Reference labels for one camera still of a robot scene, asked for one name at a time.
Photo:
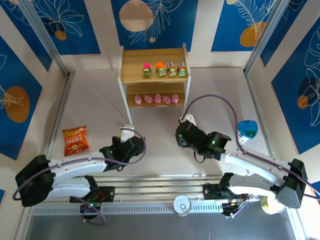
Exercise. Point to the aluminium side rail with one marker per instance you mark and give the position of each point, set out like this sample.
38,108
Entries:
260,112
58,120

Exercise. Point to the orange snack bag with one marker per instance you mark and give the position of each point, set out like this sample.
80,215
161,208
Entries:
75,142

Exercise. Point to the green truck toy orange top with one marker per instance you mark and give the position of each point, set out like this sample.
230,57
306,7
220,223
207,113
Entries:
161,71

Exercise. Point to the green truck toy pink top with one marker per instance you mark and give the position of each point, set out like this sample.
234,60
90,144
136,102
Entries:
147,71

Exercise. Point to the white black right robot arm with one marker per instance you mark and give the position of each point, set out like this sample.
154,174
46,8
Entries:
250,162

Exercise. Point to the aluminium upright post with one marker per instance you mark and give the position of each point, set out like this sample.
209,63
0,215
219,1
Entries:
265,35
47,42

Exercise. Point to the wooden two-tier shelf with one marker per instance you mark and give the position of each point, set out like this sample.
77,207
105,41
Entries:
135,62

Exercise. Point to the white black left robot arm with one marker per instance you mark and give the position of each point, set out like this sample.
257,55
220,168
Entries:
80,165

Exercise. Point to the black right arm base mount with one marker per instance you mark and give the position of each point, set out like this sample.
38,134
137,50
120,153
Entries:
212,192

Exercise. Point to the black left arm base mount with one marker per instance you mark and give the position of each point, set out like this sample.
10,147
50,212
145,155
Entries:
106,193

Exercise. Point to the yellow white tape roll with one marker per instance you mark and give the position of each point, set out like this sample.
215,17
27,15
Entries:
268,207

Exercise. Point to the pink plastic pig toy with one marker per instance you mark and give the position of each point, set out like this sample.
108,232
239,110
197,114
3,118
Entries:
149,99
138,99
166,100
157,98
174,98

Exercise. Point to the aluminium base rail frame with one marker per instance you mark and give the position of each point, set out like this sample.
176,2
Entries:
155,185

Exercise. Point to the silver tin can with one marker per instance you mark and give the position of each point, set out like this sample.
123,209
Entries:
182,205

